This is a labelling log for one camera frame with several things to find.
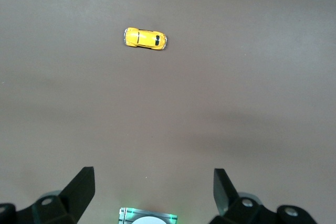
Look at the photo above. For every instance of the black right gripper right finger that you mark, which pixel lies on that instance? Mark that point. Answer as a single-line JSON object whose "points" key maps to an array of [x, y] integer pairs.
{"points": [[227, 195]]}

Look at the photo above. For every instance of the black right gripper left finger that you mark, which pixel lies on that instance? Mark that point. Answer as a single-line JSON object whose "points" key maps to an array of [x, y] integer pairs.
{"points": [[78, 192]]}

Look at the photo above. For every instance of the yellow beetle toy car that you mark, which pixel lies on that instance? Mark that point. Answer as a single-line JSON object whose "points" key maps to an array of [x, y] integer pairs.
{"points": [[143, 39]]}

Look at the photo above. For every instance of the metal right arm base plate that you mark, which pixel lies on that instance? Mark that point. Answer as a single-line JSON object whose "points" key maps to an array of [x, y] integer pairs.
{"points": [[126, 214]]}

